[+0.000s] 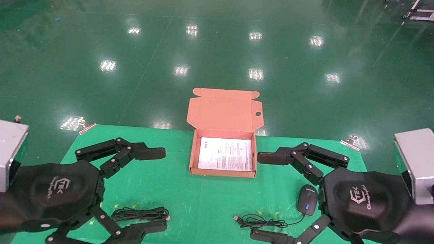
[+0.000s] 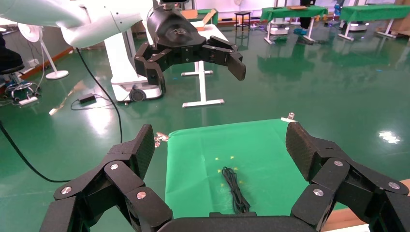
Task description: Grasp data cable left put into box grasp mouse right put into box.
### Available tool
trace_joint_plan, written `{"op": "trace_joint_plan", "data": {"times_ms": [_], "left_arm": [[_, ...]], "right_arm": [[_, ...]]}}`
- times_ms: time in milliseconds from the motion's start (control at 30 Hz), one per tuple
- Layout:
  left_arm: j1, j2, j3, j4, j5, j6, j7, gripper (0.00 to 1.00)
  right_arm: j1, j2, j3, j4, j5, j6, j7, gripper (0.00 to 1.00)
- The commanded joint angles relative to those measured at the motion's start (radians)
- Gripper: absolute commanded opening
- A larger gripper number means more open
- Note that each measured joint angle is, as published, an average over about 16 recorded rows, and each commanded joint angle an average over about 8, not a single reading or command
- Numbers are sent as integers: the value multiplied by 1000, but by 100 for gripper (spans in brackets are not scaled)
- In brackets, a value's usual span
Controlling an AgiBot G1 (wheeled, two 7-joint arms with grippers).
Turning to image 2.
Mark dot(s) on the green table cloth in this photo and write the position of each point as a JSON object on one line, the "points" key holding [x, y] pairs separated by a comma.
{"points": [[198, 160]]}

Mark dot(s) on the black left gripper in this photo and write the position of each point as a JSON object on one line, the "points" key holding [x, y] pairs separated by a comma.
{"points": [[174, 32]]}

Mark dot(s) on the black office chair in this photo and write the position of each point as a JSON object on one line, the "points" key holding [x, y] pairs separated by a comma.
{"points": [[11, 69]]}

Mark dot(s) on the green cloth covered table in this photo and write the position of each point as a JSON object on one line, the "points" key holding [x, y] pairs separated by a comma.
{"points": [[371, 12], [288, 13]]}

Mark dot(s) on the black power adapter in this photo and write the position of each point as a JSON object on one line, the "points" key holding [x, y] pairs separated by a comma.
{"points": [[87, 98]]}

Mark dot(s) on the flat cardboard piece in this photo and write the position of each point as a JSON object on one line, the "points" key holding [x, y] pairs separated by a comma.
{"points": [[296, 7]]}

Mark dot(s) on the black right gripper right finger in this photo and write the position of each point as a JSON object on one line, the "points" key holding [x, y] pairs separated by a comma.
{"points": [[323, 166]]}

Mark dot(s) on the white power strip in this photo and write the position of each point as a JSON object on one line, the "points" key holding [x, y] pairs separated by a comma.
{"points": [[28, 101]]}

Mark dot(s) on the white wheeled robot column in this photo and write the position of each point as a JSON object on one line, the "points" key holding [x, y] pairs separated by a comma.
{"points": [[120, 64]]}

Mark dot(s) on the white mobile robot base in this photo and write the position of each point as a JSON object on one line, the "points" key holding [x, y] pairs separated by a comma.
{"points": [[357, 26], [278, 30]]}

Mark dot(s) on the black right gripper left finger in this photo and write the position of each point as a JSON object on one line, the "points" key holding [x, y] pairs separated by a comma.
{"points": [[121, 179]]}

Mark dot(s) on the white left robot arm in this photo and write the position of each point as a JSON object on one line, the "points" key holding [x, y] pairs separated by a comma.
{"points": [[89, 19]]}

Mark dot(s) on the tall brown cardboard carton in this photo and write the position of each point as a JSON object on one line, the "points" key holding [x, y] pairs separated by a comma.
{"points": [[402, 25]]}

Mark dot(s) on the large open cardboard carton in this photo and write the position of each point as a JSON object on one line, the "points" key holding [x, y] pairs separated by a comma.
{"points": [[189, 14]]}

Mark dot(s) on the white standing fan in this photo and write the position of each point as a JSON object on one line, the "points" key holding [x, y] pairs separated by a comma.
{"points": [[32, 32]]}

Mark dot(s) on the black square stool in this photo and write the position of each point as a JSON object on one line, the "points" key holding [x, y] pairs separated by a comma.
{"points": [[242, 13]]}

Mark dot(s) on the person in dark clothes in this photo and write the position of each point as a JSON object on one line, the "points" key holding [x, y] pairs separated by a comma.
{"points": [[306, 22]]}

